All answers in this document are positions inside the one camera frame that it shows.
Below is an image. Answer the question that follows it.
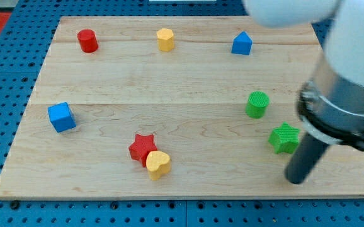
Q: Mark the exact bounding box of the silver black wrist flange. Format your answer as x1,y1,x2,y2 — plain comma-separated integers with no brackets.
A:
297,56,364,151

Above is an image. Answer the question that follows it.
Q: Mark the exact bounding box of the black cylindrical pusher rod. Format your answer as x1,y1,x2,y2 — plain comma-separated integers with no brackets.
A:
284,133,329,184

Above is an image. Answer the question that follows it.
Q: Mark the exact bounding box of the blue triangle block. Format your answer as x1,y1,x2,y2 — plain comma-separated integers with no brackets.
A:
231,32,253,55

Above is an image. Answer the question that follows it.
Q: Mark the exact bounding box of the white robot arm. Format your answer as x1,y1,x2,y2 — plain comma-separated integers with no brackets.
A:
243,0,364,184

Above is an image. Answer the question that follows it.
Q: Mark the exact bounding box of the green star block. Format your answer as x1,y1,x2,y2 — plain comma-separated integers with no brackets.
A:
268,122,300,154

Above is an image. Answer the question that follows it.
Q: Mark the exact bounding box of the green cylinder block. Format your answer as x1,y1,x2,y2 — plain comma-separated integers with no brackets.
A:
246,91,270,119

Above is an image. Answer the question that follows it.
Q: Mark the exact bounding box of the yellow heart block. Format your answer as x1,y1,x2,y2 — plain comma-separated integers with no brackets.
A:
146,151,171,180

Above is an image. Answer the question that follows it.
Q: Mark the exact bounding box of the red star block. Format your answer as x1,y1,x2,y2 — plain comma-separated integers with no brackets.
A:
128,134,157,167

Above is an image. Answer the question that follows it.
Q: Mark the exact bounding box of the yellow hexagon block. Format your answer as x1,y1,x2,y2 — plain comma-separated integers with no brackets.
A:
156,28,174,52

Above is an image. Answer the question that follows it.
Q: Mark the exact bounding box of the wooden board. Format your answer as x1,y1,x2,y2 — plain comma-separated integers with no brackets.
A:
0,16,364,201

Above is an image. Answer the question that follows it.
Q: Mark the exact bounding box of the red cylinder block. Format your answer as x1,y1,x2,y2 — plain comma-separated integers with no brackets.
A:
77,29,99,53

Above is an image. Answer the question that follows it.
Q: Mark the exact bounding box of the blue cube block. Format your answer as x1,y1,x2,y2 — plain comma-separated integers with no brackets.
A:
47,102,76,133

